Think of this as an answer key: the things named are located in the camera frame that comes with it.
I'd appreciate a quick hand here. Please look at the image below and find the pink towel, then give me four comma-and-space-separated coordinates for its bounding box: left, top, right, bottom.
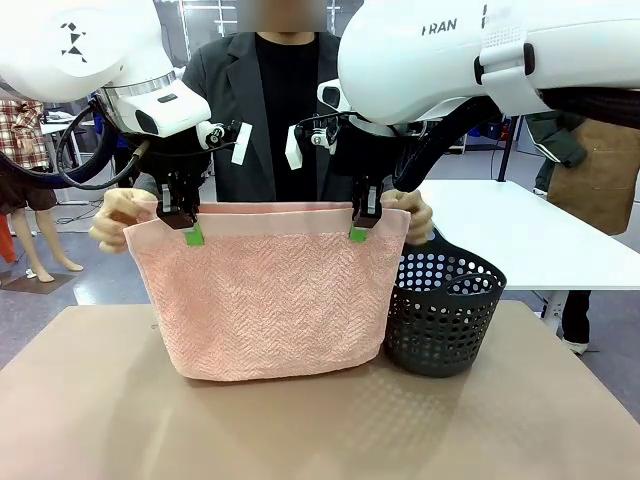
122, 200, 413, 384

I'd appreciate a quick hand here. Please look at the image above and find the orange plastic object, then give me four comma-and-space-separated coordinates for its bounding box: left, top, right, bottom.
0, 214, 18, 266

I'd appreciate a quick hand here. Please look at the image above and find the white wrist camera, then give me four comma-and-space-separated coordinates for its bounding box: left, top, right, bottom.
285, 115, 342, 172
195, 119, 253, 167

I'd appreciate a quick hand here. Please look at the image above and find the dark grey perforated plastic basket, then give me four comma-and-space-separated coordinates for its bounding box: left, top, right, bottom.
382, 227, 508, 379

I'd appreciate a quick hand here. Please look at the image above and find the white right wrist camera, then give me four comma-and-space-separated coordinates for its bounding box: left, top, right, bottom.
285, 115, 342, 172

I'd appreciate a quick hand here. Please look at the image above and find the person in brown apron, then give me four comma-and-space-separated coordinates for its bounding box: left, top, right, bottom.
524, 109, 640, 357

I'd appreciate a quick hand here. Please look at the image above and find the brown mannequin base plate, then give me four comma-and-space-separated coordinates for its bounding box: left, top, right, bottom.
0, 271, 77, 297

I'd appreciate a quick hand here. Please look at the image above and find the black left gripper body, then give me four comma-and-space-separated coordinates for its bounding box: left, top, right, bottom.
148, 130, 209, 189

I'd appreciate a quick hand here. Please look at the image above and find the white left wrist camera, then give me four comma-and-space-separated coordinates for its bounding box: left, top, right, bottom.
195, 119, 253, 167

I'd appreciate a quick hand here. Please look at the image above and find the person's left hand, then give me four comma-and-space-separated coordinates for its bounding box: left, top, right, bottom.
380, 188, 436, 247

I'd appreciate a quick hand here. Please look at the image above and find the black tripod stand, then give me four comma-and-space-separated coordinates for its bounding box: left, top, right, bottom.
495, 113, 513, 183

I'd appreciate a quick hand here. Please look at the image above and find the large white table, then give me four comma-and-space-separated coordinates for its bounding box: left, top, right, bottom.
417, 178, 640, 327

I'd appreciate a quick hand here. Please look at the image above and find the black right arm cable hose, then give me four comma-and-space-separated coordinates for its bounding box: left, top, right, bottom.
391, 87, 640, 195

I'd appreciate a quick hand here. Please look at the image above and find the person in dark grey jacket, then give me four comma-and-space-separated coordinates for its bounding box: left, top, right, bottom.
132, 29, 401, 204

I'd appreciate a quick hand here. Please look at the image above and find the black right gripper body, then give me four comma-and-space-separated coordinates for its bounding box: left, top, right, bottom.
348, 134, 392, 192

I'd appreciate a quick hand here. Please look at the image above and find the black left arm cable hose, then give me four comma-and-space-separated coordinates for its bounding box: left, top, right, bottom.
0, 106, 152, 192

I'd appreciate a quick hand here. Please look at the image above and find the white desk with clutter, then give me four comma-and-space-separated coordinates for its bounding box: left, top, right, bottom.
39, 110, 97, 169

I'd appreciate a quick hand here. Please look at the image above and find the mannequin in plaid shirt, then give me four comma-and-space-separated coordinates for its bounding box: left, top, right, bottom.
0, 97, 85, 284

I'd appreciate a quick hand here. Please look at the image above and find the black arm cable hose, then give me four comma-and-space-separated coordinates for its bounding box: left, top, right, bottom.
391, 87, 640, 195
0, 106, 152, 192

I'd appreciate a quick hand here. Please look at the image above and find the person's right hand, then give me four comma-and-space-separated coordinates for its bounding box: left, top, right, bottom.
88, 187, 159, 255

